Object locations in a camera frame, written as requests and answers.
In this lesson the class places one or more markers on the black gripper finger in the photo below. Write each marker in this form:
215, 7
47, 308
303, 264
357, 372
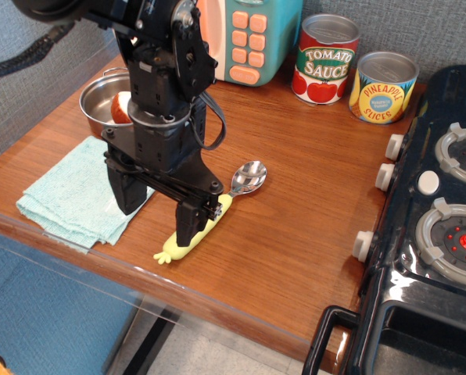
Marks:
129, 192
191, 219

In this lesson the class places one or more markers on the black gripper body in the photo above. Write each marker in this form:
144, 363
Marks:
165, 153

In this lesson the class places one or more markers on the brown white plush mushroom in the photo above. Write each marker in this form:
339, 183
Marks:
119, 107

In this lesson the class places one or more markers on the small steel pot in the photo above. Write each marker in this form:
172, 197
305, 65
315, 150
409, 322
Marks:
97, 98

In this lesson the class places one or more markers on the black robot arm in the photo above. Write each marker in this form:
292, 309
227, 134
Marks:
170, 70

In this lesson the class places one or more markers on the light blue folded cloth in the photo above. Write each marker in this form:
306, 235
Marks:
74, 202

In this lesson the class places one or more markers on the teal toy microwave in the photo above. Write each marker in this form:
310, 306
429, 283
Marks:
249, 39

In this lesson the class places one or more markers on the tomato sauce can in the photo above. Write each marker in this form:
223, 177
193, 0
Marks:
327, 47

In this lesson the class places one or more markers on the pineapple slices can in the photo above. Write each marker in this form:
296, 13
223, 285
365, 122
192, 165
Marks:
382, 87

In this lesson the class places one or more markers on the black toy stove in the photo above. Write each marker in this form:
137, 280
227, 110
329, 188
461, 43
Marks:
412, 313

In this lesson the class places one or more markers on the spoon with yellow handle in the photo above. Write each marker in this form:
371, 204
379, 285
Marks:
246, 179

